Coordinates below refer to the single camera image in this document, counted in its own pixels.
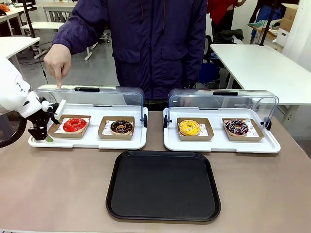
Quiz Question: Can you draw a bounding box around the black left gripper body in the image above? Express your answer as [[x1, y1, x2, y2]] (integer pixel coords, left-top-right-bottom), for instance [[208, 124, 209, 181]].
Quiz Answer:
[[26, 97, 53, 129]]

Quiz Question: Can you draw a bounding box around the white table with rounded corner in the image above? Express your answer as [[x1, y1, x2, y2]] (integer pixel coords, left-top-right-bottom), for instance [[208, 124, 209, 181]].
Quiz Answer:
[[0, 36, 41, 64]]

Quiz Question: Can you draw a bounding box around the black braided cable sleeve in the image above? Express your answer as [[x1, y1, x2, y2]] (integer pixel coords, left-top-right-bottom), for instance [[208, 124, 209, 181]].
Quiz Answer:
[[0, 113, 26, 149]]

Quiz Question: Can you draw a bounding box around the red glazed donut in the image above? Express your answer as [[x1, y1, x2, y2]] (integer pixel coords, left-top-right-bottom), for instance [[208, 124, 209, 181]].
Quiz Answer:
[[63, 117, 88, 134]]

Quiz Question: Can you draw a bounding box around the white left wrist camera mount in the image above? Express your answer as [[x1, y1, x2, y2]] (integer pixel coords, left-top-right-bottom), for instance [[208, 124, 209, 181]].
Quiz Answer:
[[40, 99, 67, 121]]

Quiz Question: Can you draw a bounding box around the person's right forearm navy sleeve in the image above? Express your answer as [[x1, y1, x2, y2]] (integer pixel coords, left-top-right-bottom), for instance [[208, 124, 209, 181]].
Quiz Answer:
[[52, 9, 107, 55]]

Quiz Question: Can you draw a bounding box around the dark white-drizzled donut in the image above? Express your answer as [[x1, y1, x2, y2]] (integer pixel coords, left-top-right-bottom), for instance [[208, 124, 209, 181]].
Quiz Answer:
[[224, 118, 249, 137]]

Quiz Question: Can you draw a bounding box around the person's right hand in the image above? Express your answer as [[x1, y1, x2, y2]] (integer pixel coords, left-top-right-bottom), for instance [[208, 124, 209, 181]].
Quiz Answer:
[[43, 43, 72, 91]]

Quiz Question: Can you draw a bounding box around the white bench table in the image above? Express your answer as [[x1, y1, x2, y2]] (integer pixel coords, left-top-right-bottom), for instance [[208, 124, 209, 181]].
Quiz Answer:
[[20, 21, 64, 34]]

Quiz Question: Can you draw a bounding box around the person's left forearm navy sleeve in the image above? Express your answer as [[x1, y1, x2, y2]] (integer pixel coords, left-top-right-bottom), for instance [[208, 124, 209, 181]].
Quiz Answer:
[[187, 33, 208, 86]]

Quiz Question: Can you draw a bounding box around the person in red top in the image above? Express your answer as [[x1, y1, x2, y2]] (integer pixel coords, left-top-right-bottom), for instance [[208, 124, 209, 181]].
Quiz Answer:
[[206, 0, 246, 43]]

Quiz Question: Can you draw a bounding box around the black serving tray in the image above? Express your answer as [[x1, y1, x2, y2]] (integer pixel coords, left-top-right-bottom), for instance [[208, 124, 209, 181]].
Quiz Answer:
[[105, 150, 222, 222]]

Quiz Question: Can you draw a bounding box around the large white table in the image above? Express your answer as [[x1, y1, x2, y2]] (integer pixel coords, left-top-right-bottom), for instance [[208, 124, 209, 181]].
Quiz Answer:
[[209, 43, 311, 106]]

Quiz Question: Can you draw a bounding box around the white slatted table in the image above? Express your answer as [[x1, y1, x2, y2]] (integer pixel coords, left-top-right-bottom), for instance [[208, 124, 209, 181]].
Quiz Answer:
[[36, 1, 78, 24]]

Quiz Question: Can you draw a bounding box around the black stand pole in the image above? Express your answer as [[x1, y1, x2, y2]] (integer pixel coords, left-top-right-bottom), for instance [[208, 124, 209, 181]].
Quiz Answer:
[[21, 0, 37, 39], [258, 0, 275, 47]]

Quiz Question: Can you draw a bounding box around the cardboard donut tray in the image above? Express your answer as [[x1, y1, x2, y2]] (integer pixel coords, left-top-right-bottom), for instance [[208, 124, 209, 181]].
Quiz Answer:
[[176, 117, 214, 142], [222, 117, 265, 142], [98, 116, 136, 141], [47, 114, 92, 139]]

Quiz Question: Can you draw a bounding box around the blue hanging jacket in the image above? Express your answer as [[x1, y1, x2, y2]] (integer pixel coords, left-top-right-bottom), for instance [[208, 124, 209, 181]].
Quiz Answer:
[[249, 0, 282, 42]]

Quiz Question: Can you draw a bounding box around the yellow sprinkled donut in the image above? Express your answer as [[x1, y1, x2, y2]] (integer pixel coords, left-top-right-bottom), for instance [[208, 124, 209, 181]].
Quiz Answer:
[[178, 119, 202, 137]]

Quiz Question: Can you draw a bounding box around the white display tray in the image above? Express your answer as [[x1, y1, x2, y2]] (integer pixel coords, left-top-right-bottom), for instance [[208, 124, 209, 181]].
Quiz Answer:
[[163, 106, 282, 154], [28, 103, 149, 150]]

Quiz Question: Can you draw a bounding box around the chocolate sprinkled donut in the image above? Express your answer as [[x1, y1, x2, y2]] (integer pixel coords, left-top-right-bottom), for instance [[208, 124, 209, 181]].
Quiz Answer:
[[110, 119, 134, 135]]

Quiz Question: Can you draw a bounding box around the person in navy jacket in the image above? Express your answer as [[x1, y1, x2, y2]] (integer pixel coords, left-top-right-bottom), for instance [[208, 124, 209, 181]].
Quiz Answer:
[[52, 0, 209, 100]]

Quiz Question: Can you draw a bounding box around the clear plastic display lid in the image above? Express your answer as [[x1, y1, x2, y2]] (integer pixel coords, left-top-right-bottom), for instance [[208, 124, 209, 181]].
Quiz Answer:
[[164, 88, 280, 131], [34, 84, 148, 129]]

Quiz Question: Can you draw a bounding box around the black bag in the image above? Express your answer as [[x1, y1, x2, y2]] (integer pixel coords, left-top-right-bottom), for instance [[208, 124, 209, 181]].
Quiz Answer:
[[213, 28, 244, 45]]

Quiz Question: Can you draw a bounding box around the white storage box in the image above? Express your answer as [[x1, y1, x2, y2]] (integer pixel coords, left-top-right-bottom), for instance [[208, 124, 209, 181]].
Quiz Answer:
[[271, 27, 290, 52]]

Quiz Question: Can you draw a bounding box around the black office chair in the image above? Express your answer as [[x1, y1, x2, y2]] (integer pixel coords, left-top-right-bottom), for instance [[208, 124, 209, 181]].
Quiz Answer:
[[201, 35, 231, 89]]

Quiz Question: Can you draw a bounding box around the brown cardboard box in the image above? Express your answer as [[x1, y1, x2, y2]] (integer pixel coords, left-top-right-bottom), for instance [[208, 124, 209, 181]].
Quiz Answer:
[[280, 3, 299, 33]]

